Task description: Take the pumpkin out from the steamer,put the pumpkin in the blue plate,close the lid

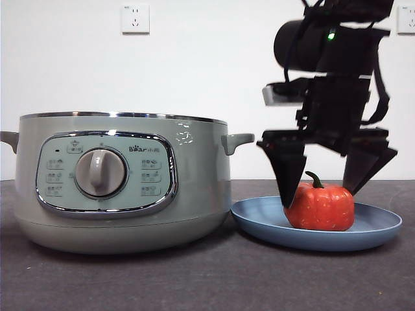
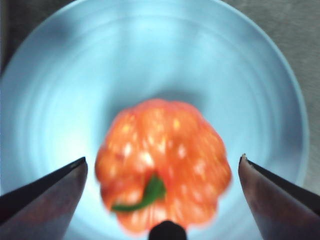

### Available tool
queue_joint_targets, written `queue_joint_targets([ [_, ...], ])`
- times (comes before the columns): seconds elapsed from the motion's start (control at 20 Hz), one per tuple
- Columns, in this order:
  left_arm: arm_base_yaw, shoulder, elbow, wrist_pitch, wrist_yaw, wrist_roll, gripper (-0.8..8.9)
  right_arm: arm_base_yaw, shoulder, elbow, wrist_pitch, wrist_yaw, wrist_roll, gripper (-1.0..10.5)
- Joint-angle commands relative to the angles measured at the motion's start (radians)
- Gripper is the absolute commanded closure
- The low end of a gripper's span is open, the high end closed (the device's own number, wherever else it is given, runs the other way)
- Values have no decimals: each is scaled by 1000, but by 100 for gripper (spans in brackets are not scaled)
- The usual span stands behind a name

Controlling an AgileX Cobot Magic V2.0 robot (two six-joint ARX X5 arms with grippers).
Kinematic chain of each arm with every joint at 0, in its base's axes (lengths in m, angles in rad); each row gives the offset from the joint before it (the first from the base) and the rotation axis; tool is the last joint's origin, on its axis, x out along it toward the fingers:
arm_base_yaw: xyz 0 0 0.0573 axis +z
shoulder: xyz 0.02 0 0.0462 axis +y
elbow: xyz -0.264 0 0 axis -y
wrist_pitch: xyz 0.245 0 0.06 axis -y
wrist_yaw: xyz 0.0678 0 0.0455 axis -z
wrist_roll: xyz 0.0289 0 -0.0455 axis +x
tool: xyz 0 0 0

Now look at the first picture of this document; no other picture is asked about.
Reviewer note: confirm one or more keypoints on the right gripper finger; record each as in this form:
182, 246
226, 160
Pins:
360, 171
288, 171

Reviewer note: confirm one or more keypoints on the orange pumpkin with green stem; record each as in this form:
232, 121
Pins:
321, 210

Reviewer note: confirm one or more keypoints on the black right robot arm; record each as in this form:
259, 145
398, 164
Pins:
308, 45

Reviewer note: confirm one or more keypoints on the blue plate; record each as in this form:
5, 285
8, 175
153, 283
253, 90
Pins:
259, 223

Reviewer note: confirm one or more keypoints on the pale green electric steamer pot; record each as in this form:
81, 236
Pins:
194, 181

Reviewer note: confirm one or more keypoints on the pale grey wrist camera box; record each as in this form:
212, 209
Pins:
279, 94

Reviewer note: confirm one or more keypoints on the white wall socket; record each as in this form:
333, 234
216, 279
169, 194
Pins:
135, 19
407, 20

